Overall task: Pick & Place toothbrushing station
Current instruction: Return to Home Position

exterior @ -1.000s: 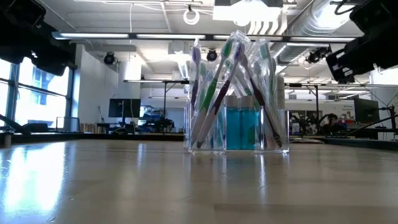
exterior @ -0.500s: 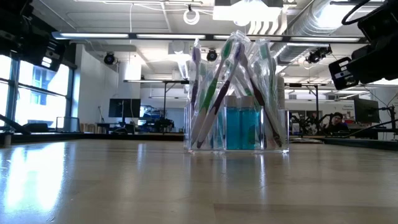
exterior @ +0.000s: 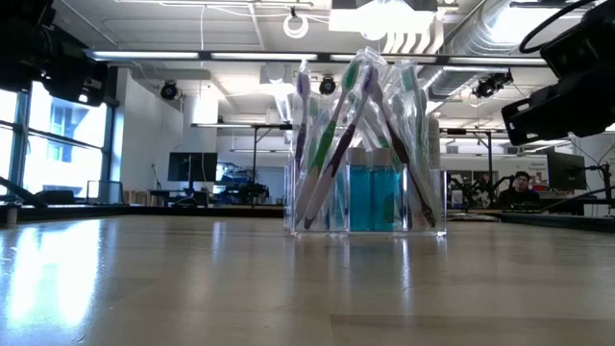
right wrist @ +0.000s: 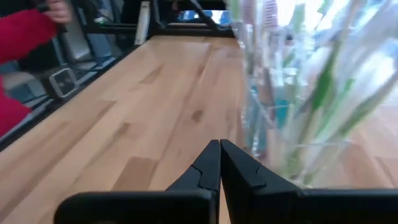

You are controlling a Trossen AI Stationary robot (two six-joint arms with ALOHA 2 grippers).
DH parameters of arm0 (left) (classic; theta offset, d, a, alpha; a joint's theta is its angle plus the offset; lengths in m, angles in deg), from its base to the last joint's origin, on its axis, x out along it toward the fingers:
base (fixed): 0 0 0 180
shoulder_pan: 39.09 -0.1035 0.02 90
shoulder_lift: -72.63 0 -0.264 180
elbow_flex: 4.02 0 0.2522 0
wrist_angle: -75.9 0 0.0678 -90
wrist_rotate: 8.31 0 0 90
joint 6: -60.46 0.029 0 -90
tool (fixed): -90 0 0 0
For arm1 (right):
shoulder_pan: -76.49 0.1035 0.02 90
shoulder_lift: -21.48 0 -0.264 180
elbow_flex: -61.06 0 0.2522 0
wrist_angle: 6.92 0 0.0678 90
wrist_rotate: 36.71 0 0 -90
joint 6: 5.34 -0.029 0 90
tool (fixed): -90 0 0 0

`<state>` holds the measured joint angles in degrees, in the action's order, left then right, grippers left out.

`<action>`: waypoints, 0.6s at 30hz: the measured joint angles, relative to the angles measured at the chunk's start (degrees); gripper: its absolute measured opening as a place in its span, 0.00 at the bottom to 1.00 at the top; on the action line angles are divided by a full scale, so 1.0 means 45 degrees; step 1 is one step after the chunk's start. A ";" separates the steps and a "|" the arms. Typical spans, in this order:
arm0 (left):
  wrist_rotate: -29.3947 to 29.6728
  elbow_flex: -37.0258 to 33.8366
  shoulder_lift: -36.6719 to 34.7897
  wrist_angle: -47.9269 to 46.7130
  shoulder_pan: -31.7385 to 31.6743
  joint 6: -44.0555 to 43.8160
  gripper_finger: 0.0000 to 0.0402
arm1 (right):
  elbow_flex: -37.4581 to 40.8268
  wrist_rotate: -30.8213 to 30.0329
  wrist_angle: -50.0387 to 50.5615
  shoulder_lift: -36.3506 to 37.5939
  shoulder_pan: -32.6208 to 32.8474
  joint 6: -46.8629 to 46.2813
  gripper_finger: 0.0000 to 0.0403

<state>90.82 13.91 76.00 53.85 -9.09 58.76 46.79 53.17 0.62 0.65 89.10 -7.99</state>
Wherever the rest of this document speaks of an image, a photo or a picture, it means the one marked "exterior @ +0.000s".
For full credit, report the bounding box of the black ceiling camera rig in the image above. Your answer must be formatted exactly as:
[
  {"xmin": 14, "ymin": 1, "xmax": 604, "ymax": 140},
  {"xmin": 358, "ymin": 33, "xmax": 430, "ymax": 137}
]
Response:
[{"xmin": 472, "ymin": 70, "xmax": 515, "ymax": 101}]

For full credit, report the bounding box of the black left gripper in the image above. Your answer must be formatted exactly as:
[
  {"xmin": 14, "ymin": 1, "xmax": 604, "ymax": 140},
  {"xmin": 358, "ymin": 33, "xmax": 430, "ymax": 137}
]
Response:
[{"xmin": 40, "ymin": 26, "xmax": 110, "ymax": 108}]

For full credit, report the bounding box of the person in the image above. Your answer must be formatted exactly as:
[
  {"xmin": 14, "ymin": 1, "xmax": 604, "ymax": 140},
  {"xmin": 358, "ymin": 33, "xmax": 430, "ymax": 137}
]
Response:
[{"xmin": 498, "ymin": 170, "xmax": 542, "ymax": 209}]

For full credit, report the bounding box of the ceiling light bar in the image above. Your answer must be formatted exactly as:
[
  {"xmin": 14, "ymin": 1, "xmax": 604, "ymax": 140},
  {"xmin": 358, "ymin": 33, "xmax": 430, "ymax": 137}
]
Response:
[
  {"xmin": 85, "ymin": 48, "xmax": 319, "ymax": 63},
  {"xmin": 446, "ymin": 56, "xmax": 549, "ymax": 67}
]

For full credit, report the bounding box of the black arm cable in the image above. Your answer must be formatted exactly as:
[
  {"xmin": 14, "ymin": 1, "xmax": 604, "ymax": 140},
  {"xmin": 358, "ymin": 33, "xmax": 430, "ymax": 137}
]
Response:
[{"xmin": 517, "ymin": 0, "xmax": 598, "ymax": 55}]

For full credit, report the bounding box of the purple toothbrush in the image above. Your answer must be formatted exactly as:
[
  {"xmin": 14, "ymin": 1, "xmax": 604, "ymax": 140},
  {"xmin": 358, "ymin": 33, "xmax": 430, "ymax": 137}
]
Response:
[
  {"xmin": 302, "ymin": 63, "xmax": 381, "ymax": 231},
  {"xmin": 372, "ymin": 79, "xmax": 439, "ymax": 230}
]

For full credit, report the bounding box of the large window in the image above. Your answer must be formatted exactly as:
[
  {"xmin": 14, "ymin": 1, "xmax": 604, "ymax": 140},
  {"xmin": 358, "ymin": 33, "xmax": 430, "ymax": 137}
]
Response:
[{"xmin": 0, "ymin": 79, "xmax": 116, "ymax": 203}]

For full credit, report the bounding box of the white cable coil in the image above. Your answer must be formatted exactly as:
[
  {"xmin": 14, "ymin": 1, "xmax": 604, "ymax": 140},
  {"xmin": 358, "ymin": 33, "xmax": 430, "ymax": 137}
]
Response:
[{"xmin": 282, "ymin": 12, "xmax": 310, "ymax": 40}]

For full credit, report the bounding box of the clear acrylic organizer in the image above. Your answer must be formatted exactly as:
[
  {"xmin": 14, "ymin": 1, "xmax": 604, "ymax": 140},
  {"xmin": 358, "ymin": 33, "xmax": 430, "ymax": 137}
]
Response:
[{"xmin": 283, "ymin": 158, "xmax": 448, "ymax": 237}]

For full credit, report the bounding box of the black monitor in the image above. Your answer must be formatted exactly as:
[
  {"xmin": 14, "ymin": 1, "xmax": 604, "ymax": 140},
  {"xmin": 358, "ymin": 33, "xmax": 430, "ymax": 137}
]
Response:
[
  {"xmin": 546, "ymin": 152, "xmax": 588, "ymax": 192},
  {"xmin": 166, "ymin": 152, "xmax": 219, "ymax": 184}
]

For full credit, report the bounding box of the teal tube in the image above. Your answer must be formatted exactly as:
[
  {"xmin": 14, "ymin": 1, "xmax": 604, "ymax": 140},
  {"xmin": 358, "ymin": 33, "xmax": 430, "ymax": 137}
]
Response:
[{"xmin": 347, "ymin": 147, "xmax": 372, "ymax": 233}]

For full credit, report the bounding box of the white overhead light panel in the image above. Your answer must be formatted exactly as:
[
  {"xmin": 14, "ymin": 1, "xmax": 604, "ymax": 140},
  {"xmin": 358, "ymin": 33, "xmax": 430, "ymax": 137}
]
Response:
[{"xmin": 329, "ymin": 7, "xmax": 437, "ymax": 36}]

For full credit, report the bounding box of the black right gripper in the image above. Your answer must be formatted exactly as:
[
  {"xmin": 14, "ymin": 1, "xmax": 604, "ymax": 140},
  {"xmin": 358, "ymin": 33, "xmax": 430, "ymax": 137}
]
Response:
[{"xmin": 501, "ymin": 71, "xmax": 615, "ymax": 147}]

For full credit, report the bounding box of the black aluminium table frame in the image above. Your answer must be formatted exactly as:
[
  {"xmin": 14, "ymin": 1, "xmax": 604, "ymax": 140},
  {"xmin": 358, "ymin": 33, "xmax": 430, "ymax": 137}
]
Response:
[{"xmin": 0, "ymin": 204, "xmax": 615, "ymax": 235}]

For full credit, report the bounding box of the background workbench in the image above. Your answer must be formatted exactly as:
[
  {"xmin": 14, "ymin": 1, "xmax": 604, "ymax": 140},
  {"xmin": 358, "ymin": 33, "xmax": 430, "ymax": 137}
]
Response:
[{"xmin": 122, "ymin": 177, "xmax": 284, "ymax": 209}]

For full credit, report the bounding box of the background robot station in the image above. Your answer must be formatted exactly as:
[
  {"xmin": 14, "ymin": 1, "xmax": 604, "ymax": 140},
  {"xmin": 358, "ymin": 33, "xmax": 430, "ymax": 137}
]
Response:
[{"xmin": 446, "ymin": 170, "xmax": 510, "ymax": 212}]

